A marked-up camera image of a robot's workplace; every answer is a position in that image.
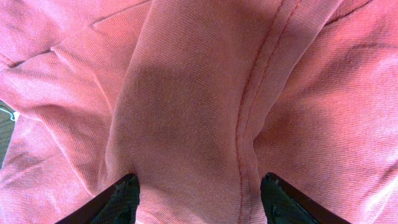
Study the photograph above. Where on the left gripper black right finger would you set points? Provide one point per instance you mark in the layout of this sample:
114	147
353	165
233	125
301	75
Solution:
284	204

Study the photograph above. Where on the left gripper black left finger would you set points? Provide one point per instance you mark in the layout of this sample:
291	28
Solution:
116	205

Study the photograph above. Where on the orange red t-shirt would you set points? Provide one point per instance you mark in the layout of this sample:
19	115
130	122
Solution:
200	99

